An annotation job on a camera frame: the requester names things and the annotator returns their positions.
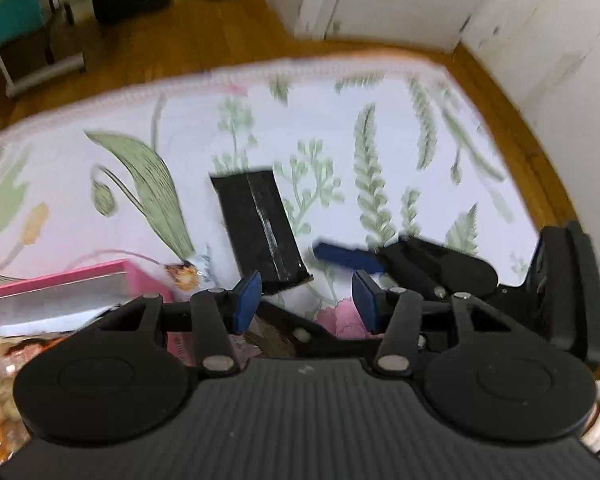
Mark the black snack packet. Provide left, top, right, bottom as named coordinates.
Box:
left=210, top=169, right=312, bottom=296

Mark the mixed nuts bag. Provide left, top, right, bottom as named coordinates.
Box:
left=0, top=333, right=67, bottom=464

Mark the floral bed sheet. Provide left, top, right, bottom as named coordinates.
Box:
left=0, top=58, right=539, bottom=335

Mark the pink storage box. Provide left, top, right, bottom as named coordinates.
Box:
left=0, top=260, right=172, bottom=338

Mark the white door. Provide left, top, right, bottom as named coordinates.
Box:
left=324, top=0, right=506, bottom=51

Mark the white rolling side table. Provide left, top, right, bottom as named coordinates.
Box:
left=0, top=6, right=86, bottom=99

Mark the teal tote bag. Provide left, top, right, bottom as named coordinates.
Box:
left=0, top=0, right=45, bottom=45

